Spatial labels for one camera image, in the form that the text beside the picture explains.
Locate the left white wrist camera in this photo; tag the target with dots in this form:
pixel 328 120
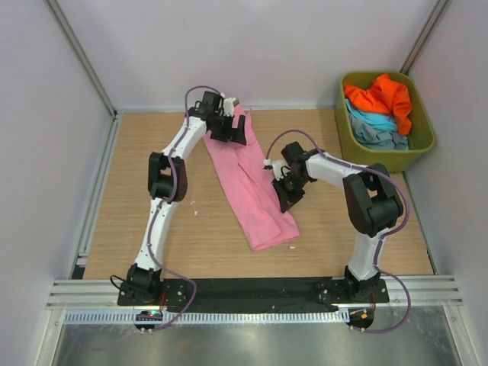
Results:
pixel 229 105

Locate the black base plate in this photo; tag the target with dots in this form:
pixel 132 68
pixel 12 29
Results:
pixel 253 295

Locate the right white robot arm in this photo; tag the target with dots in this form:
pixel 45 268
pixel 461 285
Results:
pixel 372 202

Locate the aluminium corner post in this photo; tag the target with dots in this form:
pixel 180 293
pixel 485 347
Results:
pixel 75 45
pixel 433 20

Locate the aluminium front rail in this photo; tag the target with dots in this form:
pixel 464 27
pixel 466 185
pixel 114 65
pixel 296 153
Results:
pixel 417 290

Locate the orange t shirt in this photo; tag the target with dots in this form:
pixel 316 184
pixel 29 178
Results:
pixel 385 96

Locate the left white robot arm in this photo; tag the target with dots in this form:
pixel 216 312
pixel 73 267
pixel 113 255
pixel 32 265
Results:
pixel 167 187

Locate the grey blue t shirt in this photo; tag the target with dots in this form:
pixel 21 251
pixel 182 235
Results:
pixel 373 138

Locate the right aluminium corner post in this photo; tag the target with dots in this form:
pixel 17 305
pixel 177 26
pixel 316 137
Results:
pixel 433 20

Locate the olive green plastic bin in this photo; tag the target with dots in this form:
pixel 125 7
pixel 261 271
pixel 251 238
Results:
pixel 421 138

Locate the pink t shirt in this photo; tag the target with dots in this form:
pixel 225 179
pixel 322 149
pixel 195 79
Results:
pixel 248 189

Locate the left aluminium corner post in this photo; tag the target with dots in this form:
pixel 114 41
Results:
pixel 75 45

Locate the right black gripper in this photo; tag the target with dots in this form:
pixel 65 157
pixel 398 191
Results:
pixel 286 198

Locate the light blue t shirt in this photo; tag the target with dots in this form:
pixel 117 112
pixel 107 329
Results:
pixel 377 121

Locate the slotted cable duct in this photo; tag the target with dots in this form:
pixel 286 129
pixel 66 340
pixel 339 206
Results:
pixel 148 318

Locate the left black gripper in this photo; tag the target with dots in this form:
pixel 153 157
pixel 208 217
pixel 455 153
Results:
pixel 235 135

